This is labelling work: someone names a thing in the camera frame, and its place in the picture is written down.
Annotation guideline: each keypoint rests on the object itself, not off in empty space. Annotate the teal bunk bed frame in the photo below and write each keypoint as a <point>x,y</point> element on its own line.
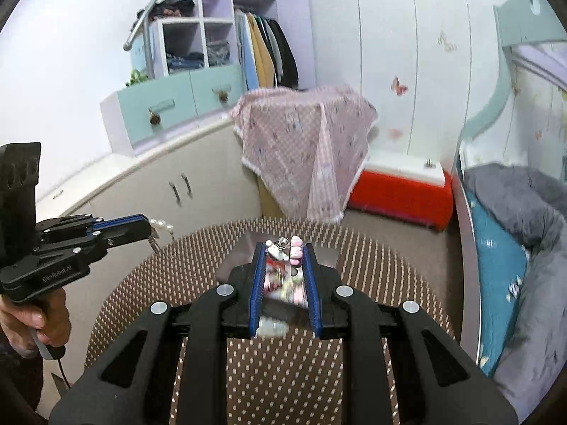
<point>514,22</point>

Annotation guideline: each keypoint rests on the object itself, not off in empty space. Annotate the pale butterfly sticker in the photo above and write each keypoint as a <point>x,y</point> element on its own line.
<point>446,40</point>

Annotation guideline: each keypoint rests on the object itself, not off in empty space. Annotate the grey duvet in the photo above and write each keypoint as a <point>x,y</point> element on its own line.
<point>536,230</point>

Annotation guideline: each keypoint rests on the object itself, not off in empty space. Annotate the pinecone drawer knob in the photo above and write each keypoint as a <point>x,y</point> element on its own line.
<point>155,119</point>
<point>222,95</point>

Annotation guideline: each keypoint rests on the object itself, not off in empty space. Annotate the metal clip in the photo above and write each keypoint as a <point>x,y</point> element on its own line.
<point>429,163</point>

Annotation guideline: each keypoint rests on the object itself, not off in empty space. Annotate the blue bedsheet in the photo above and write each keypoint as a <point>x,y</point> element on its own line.
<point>496,274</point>

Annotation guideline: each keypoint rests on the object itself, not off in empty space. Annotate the purple stepped shelf cabinet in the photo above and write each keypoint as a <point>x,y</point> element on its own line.
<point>177,93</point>

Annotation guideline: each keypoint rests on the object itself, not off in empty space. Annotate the pink checked cloth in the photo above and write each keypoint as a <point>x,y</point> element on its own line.
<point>301,141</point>

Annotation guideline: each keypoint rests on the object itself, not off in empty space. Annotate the pink butterfly sticker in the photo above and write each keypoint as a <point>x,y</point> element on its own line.
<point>399,85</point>

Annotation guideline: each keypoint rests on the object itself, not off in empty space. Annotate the metal handrail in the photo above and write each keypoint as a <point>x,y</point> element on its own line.
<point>148,22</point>

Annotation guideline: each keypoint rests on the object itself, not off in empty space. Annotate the low cream cabinet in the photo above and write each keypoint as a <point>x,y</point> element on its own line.
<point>133,177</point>

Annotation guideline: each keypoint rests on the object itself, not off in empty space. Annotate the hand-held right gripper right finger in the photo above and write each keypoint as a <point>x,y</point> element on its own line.
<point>311,292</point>

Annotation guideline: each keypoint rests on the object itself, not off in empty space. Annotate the folded grey clothes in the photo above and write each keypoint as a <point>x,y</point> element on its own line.
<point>218,53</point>

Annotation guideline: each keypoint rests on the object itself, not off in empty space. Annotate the white wardrobe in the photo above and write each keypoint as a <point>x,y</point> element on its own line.
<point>376,31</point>

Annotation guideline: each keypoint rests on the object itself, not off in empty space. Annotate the row of hanging clothes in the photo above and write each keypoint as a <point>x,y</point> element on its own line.
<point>265,48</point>

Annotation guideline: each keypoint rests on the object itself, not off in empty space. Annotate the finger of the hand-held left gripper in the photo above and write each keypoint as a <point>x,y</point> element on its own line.
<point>119,222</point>
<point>128,237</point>

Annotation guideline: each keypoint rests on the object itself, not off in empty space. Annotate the cardboard box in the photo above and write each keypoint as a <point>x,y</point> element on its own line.
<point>270,199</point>

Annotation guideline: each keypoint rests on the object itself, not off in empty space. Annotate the red storage box white lid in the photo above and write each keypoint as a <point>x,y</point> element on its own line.
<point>398,195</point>

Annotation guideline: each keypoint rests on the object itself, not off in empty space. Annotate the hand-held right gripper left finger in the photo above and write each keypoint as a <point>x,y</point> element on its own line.
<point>257,292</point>

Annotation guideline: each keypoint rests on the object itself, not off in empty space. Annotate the green plant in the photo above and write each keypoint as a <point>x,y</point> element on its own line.
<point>137,79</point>

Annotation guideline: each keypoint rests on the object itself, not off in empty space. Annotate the person's left hand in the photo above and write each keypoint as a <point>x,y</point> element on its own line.
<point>48,318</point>

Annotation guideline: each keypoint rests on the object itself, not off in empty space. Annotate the pile of folded clothes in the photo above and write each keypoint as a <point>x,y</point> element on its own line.
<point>170,9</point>

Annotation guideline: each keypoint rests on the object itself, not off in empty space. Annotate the brown polka dot tablecloth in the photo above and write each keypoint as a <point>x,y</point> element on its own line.
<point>283,385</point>

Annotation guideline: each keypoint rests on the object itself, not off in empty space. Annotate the grey metal box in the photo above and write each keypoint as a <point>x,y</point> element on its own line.
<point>241,252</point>

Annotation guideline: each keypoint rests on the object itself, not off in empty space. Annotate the folded jeans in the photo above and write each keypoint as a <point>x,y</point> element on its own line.
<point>184,62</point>

